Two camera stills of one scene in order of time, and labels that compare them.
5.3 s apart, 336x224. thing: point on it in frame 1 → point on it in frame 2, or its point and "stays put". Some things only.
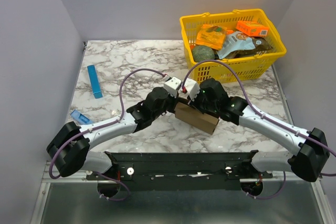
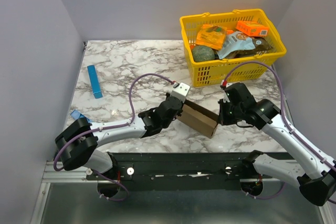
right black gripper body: x=192 y=104 → x=223 y=112
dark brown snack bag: x=261 y=44 stays put
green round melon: x=202 y=53 stays put
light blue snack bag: x=235 y=41 stays put
